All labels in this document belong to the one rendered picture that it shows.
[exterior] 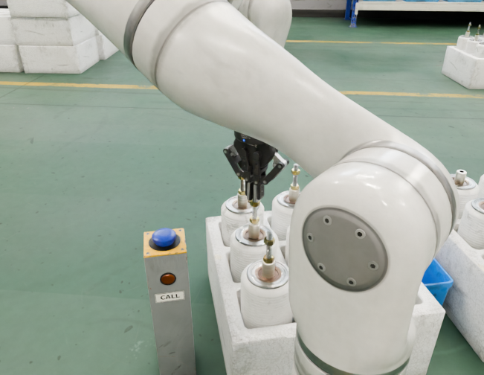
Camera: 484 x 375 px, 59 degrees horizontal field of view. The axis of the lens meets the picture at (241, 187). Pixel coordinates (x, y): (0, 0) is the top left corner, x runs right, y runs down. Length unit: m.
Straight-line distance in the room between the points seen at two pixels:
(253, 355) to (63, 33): 2.72
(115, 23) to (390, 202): 0.25
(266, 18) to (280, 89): 0.33
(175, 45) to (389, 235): 0.20
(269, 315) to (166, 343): 0.21
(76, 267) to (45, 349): 0.27
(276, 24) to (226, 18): 0.32
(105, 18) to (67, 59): 2.84
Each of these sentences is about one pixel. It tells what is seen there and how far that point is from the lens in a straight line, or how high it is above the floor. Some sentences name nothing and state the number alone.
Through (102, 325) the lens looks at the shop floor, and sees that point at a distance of 1.07.
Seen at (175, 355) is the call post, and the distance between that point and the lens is 0.89.
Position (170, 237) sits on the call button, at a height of 0.33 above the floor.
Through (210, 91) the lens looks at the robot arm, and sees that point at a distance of 0.33.
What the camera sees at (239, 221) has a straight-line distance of 0.92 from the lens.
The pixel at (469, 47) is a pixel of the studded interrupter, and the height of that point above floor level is 0.21.
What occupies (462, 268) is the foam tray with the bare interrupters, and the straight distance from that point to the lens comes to 1.06.
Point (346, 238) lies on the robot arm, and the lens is 0.27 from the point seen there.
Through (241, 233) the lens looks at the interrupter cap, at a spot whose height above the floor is 0.25.
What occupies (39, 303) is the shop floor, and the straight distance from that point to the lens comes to 1.18.
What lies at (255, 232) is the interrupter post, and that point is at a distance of 0.84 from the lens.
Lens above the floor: 0.75
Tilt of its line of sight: 29 degrees down
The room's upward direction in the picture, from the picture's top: straight up
